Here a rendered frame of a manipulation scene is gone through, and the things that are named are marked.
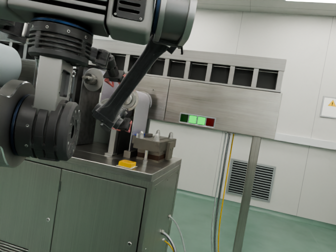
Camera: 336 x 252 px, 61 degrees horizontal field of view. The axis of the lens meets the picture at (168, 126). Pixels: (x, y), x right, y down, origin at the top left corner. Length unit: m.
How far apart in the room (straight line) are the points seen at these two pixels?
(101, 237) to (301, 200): 3.30
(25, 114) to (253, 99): 1.52
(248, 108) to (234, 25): 2.69
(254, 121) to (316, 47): 2.68
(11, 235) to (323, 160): 3.72
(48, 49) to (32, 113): 0.14
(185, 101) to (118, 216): 0.89
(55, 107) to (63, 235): 1.18
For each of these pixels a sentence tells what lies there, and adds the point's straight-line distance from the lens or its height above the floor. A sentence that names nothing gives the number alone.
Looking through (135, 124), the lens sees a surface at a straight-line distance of 1.77.
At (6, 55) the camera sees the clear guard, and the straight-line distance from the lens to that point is 2.36.
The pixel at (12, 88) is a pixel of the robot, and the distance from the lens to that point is 0.68.
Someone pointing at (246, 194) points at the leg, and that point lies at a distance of 2.15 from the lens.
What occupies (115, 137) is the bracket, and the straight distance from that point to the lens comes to 1.73.
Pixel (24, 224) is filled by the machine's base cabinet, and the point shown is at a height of 0.45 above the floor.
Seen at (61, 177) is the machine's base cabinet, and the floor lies 0.77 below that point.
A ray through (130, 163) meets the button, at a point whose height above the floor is 0.92.
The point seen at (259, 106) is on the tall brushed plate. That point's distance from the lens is 1.93.
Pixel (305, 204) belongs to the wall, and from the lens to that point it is 4.47.
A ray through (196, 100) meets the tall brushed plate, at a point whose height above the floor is 1.32.
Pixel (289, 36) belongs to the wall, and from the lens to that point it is 4.46.
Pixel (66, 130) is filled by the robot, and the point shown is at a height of 1.14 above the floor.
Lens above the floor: 1.22
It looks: 3 degrees down
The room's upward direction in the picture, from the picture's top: 9 degrees clockwise
